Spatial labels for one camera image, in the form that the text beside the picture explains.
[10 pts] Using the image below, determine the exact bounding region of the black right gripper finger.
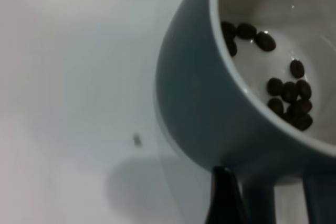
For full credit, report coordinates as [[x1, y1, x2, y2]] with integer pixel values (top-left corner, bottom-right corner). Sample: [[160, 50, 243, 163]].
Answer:
[[204, 166, 244, 224]]

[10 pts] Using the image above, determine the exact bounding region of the loose coffee bean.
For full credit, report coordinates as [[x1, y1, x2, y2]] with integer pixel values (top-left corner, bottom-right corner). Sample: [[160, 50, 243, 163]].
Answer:
[[237, 23, 257, 39], [225, 36, 238, 57], [296, 79, 312, 100], [255, 31, 277, 51], [290, 59, 305, 79], [282, 81, 299, 103], [267, 97, 285, 116], [286, 99, 313, 117], [220, 21, 237, 38], [282, 113, 313, 132], [267, 77, 284, 96]]

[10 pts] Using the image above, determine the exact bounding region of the grey-blue ceramic mug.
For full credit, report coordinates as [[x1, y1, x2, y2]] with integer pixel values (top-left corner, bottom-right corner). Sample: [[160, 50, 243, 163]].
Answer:
[[154, 0, 336, 224]]

